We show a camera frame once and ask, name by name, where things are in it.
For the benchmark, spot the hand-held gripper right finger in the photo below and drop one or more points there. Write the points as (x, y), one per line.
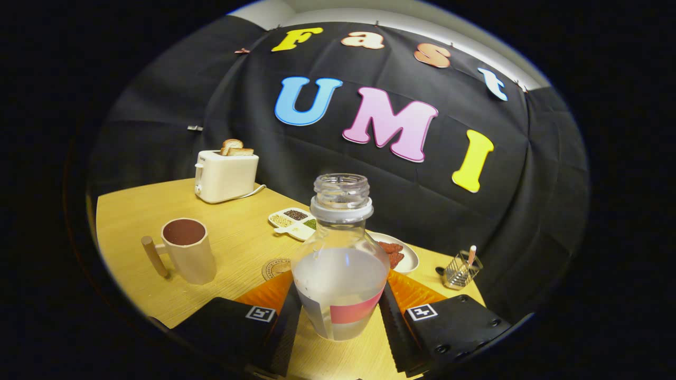
(396, 338)

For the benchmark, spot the black backdrop cloth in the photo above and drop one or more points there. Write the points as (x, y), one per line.
(528, 211)

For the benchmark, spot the white divided grain dish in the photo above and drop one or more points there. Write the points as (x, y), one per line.
(293, 221)

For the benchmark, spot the toast slice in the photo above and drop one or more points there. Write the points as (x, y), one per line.
(231, 143)
(242, 152)

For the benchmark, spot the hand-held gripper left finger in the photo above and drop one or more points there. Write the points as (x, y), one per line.
(282, 343)

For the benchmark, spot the clear juice bottle red label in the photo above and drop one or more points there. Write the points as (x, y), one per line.
(340, 279)

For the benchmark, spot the round cork coaster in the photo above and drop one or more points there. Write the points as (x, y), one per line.
(274, 268)

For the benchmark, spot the white round plate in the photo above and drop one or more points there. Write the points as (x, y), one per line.
(411, 258)

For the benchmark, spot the cream toaster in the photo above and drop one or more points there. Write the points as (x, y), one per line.
(224, 177)

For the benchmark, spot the red meat slice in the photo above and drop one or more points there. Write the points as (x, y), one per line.
(391, 247)
(396, 259)

